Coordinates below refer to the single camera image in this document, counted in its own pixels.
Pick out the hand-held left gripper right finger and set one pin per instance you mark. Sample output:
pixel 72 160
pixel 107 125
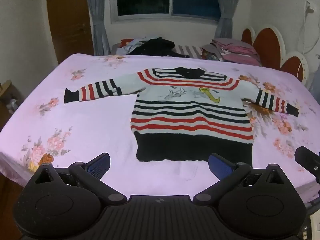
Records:
pixel 220 166

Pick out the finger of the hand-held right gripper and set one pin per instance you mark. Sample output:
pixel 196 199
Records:
pixel 305 157

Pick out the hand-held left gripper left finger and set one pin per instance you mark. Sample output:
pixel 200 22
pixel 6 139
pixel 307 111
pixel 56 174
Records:
pixel 100 165

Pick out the striped knit sweater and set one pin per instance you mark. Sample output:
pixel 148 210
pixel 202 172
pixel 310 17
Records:
pixel 190 120

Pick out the stack of pink folded clothes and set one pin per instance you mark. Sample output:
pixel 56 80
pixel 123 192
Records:
pixel 237 51

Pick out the pile of light blue clothes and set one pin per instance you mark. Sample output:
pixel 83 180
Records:
pixel 131 48

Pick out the pile of black clothes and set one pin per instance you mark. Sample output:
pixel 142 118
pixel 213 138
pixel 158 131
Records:
pixel 157 46

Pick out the pink floral bed sheet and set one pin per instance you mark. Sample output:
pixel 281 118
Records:
pixel 87 130

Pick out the colourful patterned cloth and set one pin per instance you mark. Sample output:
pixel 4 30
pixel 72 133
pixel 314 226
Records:
pixel 210 55

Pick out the wooden cabinet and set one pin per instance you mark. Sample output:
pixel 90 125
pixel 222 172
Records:
pixel 8 97

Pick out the red and white headboard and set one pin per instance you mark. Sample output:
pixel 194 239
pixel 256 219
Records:
pixel 267 45

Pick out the grey striped cloth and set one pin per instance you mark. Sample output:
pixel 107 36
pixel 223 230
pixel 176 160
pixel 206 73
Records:
pixel 187 50

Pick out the red pillow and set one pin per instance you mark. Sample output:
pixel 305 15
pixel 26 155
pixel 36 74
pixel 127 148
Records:
pixel 125 42

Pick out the grey curtain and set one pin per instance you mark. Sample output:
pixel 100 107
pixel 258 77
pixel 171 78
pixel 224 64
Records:
pixel 225 5
pixel 98 17

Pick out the brown wooden door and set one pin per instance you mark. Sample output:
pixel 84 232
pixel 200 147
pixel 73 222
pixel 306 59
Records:
pixel 67 17

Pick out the white wall plug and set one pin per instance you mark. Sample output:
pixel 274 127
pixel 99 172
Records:
pixel 309 6

